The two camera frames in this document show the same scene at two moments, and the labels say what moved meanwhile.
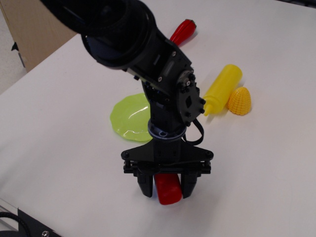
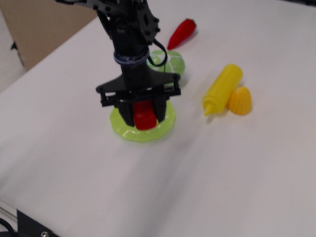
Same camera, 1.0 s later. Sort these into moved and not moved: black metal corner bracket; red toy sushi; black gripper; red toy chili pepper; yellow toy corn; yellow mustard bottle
Moved: black gripper; red toy sushi
Not moved: yellow mustard bottle; red toy chili pepper; yellow toy corn; black metal corner bracket
